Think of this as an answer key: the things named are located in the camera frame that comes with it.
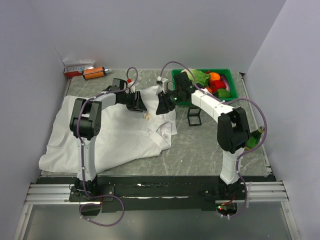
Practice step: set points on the green glass bottle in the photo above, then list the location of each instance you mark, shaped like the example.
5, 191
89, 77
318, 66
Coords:
255, 138

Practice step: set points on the orange cylinder tool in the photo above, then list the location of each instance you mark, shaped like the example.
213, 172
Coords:
93, 73

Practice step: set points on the gold brooch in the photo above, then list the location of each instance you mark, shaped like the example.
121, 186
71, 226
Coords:
147, 116

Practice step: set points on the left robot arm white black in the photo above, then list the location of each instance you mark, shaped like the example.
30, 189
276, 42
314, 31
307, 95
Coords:
85, 124

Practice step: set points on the toy red bell pepper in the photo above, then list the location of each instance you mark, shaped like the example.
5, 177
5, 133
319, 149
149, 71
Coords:
216, 85

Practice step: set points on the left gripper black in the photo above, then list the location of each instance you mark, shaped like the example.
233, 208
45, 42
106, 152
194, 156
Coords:
138, 104

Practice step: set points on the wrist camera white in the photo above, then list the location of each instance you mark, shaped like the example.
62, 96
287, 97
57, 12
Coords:
163, 83
132, 84

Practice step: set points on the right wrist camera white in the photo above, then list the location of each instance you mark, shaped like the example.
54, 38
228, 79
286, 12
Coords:
163, 83

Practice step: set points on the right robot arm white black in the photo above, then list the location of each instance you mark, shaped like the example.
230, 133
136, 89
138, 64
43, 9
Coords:
233, 130

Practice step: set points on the aluminium rail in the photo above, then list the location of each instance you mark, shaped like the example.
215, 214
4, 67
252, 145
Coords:
58, 194

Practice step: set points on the toy green bell pepper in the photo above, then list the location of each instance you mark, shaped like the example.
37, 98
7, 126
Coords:
222, 93

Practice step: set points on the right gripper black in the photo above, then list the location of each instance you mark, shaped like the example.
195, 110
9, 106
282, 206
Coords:
164, 106

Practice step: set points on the white garment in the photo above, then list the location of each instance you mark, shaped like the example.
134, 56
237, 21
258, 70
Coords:
124, 136

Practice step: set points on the toy orange fruit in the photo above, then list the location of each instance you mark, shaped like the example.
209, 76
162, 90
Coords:
214, 77

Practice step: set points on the toy purple eggplant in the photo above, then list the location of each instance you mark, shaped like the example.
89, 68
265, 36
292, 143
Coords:
224, 79

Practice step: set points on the green plastic basket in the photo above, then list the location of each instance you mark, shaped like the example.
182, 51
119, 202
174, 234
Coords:
228, 74

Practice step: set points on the small black frame stand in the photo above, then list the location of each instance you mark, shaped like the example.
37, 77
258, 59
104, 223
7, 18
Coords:
194, 116

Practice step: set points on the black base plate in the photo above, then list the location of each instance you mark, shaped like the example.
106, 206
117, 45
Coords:
142, 193

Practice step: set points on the toy cabbage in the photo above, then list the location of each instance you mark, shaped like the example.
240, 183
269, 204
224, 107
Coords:
201, 78

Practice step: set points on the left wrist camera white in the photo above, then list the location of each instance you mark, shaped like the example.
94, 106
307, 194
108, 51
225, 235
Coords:
132, 84

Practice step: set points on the red white carton box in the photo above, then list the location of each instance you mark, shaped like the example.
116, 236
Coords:
74, 68

